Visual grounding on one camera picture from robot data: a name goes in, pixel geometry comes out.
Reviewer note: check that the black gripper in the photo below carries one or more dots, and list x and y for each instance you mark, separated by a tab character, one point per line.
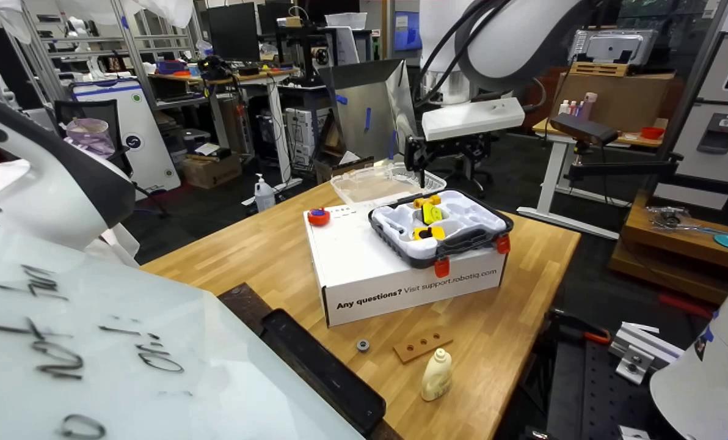
420	155

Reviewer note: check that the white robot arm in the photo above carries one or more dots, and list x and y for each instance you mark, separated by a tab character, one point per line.
478	55

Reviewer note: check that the clear plastic case lid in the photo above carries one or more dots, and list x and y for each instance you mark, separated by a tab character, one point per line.
385	179

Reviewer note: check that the black case with white insert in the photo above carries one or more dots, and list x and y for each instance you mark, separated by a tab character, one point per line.
468	226

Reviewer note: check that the red front case latch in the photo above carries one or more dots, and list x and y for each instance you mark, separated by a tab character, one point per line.
441	267

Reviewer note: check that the red side case latch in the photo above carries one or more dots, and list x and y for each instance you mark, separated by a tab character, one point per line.
501	243

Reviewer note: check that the white Lean Robotics cardboard box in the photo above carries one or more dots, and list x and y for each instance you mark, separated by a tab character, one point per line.
359	277

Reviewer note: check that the red round cap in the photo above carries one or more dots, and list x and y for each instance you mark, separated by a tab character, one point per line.
318	217

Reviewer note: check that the hand sanitizer pump bottle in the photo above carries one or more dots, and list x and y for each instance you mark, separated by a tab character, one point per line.
265	193

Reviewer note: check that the wooden block with holes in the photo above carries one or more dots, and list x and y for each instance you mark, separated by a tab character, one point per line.
408	351

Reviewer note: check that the small cream plastic bottle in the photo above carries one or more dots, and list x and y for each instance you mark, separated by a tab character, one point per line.
437	375

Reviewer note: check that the white cabinet with blue logo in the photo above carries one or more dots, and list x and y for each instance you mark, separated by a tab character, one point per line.
139	133

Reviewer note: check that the black optical breadboard plate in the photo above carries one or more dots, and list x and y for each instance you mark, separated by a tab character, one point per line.
592	402

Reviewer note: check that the purple cloth on chair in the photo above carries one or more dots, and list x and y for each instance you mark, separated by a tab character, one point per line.
90	134

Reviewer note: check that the whiteboard on black stand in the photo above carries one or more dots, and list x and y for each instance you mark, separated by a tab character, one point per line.
95	351

